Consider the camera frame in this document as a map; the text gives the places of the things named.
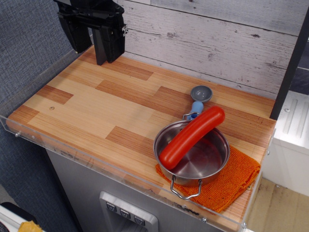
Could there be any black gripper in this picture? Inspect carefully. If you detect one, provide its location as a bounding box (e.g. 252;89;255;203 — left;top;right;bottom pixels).
56;0;127;63

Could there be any blue and grey toy spoon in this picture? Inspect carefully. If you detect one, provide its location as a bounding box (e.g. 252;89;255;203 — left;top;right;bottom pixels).
183;85;213;120

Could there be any red toy sausage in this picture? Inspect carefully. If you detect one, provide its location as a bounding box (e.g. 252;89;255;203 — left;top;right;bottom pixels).
159;106;225;170

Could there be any silver toy fridge cabinet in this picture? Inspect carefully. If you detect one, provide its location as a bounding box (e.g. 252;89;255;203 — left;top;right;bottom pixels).
45;148;218;232

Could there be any grey dispenser button panel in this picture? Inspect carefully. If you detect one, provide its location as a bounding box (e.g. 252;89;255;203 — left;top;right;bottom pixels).
99;191;159;232

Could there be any orange knitted cloth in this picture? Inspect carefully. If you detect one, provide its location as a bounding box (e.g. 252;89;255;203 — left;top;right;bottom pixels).
155;144;261;214

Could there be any white toy sink unit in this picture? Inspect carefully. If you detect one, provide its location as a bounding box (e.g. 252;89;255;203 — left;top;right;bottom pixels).
262;91;309;196

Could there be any clear acrylic guard rail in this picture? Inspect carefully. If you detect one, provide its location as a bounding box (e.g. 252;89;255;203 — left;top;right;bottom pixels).
0;35;279;231

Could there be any steel pot with handles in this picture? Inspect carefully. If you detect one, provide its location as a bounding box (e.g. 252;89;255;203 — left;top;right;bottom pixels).
153;120;230;200

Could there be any black right vertical post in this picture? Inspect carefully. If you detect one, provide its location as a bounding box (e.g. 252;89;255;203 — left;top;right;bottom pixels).
269;9;309;120

